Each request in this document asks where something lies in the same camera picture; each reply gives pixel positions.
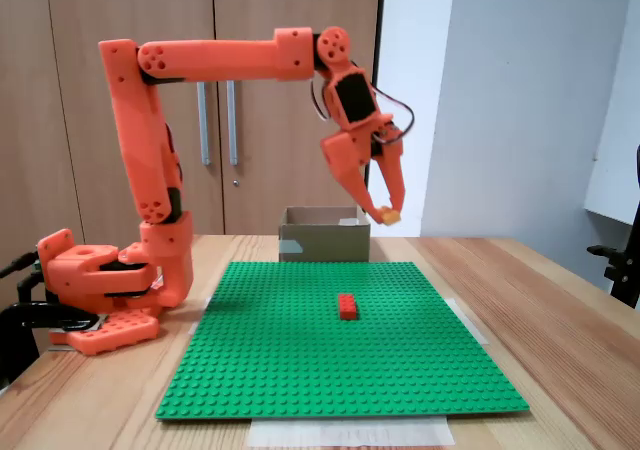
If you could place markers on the masking tape strip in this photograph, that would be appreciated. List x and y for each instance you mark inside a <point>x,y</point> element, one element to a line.
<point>350,432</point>
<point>472,325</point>
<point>193,328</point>

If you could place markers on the black stand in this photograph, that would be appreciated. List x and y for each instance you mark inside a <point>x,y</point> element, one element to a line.
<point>625,270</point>

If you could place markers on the black table clamp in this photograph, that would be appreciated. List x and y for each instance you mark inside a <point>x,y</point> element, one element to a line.
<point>40,312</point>

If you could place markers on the green lego baseplate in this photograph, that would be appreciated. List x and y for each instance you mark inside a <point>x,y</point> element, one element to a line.
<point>300,360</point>

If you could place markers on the white panel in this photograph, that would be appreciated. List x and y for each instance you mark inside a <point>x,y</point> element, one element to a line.
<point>615,120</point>

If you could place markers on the red lego block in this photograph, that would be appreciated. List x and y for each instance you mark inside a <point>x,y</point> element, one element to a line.
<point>348,307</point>

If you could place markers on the open cardboard box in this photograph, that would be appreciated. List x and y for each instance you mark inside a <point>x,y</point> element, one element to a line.
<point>325,245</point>

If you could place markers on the yellow lego block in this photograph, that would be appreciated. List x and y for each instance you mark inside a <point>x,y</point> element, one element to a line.
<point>391,215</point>

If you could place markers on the wooden cabinet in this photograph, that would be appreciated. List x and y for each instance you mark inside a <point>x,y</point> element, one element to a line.
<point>150,0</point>

